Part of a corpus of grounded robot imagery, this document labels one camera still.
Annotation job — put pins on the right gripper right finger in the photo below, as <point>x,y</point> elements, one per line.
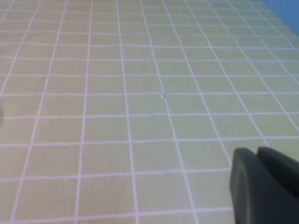
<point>285,186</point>

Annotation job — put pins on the green checked tablecloth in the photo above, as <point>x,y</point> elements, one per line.
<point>116,105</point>

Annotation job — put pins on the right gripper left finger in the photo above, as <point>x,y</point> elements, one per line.
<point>247,191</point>

